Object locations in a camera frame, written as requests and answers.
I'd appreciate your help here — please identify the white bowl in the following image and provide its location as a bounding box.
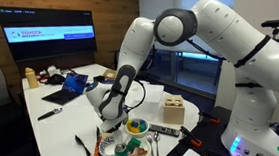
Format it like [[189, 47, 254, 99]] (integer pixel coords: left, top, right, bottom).
[[124, 116, 151, 139]]

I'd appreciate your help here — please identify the black remote control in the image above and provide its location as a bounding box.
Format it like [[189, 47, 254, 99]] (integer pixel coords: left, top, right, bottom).
[[148, 121, 181, 140]]

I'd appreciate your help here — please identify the small black box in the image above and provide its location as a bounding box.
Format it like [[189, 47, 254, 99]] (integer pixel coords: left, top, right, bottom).
[[92, 75, 106, 85]]

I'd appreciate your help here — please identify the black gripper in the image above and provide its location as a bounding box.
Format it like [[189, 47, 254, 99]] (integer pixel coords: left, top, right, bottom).
[[106, 119, 125, 134]]

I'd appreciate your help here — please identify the green toy block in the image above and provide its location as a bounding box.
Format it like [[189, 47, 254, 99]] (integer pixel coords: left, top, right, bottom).
[[138, 120, 149, 133]]

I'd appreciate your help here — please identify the tan napkin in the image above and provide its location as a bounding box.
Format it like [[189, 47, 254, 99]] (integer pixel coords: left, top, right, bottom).
[[101, 130, 118, 141]]

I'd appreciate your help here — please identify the wooden shape sorter box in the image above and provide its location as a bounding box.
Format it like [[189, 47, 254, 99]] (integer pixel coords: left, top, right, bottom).
[[161, 94, 187, 126]]

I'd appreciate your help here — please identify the yellow toy block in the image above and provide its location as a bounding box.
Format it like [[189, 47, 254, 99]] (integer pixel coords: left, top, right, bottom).
[[126, 119, 142, 135]]

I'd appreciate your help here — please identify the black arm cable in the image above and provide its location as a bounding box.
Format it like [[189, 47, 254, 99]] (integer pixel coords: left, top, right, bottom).
[[118, 35, 231, 113]]

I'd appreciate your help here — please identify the wall-mounted TV screen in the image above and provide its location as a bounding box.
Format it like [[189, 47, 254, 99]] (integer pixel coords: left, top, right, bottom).
[[0, 0, 99, 64]]

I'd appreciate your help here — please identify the tan squeeze bottle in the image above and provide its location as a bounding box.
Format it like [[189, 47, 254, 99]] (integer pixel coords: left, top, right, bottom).
[[23, 66, 40, 90]]

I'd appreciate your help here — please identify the black laptop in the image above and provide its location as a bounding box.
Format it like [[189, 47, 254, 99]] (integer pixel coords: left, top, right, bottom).
[[39, 71, 91, 108]]

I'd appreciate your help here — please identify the black camera on tripod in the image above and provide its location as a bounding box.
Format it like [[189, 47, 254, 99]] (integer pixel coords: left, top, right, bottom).
[[260, 19, 279, 47]]

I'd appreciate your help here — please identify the black cloth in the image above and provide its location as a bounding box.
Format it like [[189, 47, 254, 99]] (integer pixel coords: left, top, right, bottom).
[[43, 73, 67, 86]]

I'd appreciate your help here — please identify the brown food piece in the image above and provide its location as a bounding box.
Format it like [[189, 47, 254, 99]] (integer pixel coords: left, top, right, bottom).
[[130, 146, 149, 156]]

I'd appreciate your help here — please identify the white small object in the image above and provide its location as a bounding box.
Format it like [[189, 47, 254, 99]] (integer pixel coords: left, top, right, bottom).
[[46, 64, 62, 77]]

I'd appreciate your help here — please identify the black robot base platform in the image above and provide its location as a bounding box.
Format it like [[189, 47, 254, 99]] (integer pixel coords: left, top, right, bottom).
[[155, 101, 279, 156]]

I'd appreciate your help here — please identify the black orange clamp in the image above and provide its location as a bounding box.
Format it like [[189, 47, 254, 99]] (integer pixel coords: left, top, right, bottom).
[[178, 123, 203, 149], [197, 110, 221, 126]]

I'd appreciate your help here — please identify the translucent white plastic bin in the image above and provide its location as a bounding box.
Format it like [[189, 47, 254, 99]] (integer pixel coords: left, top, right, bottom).
[[126, 81, 168, 124]]

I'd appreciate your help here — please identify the black marker pen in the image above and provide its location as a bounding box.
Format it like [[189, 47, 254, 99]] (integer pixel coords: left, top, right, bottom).
[[36, 107, 65, 122]]

